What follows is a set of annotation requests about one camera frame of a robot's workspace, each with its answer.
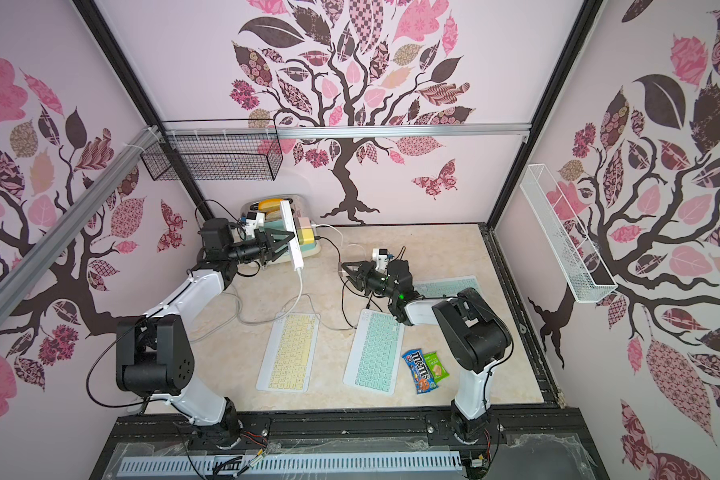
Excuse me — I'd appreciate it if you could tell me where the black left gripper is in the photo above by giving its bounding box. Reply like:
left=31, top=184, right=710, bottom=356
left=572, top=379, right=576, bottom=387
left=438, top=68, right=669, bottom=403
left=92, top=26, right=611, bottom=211
left=226, top=227, right=294, bottom=265

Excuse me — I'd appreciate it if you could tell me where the white power strip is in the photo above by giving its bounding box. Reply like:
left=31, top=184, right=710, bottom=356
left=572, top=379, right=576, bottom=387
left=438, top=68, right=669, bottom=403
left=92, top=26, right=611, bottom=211
left=280, top=200, right=304, bottom=272

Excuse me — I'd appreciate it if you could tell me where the yellow USB charger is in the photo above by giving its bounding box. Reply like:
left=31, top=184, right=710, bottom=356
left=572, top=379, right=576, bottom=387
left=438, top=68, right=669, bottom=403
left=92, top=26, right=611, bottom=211
left=299, top=235, right=315, bottom=246

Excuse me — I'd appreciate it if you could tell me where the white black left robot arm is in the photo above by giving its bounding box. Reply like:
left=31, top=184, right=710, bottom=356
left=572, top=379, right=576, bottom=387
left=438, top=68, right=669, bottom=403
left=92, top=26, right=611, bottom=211
left=114, top=218, right=299, bottom=447

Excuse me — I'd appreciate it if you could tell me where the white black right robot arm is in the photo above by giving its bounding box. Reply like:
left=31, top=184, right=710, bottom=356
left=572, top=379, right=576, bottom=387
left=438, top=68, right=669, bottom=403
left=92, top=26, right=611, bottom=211
left=340, top=259, right=514, bottom=444

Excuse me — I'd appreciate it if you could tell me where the green snack packet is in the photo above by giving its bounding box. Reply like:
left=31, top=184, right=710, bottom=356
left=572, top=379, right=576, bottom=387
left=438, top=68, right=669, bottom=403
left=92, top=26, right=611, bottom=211
left=424, top=352, right=449, bottom=384

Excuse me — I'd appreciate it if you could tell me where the blue candy bag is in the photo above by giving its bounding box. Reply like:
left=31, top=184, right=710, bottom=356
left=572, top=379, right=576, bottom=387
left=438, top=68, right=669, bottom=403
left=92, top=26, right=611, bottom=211
left=402, top=349, right=438, bottom=394

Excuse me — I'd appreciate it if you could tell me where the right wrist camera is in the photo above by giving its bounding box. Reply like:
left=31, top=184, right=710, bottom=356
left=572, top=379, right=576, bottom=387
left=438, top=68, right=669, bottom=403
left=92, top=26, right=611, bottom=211
left=372, top=248, right=394, bottom=273

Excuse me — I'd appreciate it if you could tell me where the green wireless keyboard right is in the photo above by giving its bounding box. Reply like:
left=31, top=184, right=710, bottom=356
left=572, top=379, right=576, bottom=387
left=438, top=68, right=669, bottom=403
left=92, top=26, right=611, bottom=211
left=414, top=275, right=482, bottom=298

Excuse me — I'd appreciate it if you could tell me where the green wireless keyboard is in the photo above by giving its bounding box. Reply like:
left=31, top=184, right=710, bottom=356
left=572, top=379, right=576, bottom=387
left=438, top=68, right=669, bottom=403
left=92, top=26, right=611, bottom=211
left=414, top=275, right=482, bottom=298
left=343, top=309, right=404, bottom=396

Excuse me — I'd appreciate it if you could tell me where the white power strip cord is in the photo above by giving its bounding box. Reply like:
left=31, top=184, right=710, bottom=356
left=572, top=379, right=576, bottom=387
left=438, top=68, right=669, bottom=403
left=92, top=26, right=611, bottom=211
left=185, top=263, right=306, bottom=346

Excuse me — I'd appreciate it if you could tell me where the green wireless keyboard centre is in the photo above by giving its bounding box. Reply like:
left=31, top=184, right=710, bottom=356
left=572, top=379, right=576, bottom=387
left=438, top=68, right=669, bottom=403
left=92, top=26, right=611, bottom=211
left=343, top=309, right=404, bottom=396

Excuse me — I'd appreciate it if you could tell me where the black wire basket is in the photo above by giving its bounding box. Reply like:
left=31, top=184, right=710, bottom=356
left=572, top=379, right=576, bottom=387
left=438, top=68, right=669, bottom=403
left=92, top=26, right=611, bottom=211
left=140, top=119, right=284, bottom=181

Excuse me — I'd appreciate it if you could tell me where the yellow wireless keyboard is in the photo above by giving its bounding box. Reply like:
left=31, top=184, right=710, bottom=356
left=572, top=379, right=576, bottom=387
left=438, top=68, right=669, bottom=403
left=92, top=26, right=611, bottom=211
left=256, top=313, right=319, bottom=393

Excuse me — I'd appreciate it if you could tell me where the aluminium rail back wall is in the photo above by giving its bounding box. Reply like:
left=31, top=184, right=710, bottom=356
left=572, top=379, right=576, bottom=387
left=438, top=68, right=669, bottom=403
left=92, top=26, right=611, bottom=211
left=166, top=123, right=531, bottom=139

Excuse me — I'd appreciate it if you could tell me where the aluminium rail wall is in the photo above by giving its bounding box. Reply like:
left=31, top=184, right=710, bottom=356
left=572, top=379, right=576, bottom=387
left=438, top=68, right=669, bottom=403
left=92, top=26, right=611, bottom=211
left=0, top=126, right=158, bottom=326
left=166, top=123, right=531, bottom=139

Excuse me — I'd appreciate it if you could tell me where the white slotted cable duct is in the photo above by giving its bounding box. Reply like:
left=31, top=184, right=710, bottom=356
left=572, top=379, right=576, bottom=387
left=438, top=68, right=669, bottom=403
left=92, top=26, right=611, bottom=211
left=112, top=451, right=462, bottom=479

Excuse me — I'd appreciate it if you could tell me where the white wire shelf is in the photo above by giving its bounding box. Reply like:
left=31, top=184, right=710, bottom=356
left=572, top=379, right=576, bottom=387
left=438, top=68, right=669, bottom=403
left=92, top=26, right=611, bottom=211
left=520, top=164, right=617, bottom=304

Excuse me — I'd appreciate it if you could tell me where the aluminium rail left wall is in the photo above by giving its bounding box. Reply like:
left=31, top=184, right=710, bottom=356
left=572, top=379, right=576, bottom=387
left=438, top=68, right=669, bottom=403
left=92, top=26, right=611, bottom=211
left=0, top=126, right=158, bottom=326

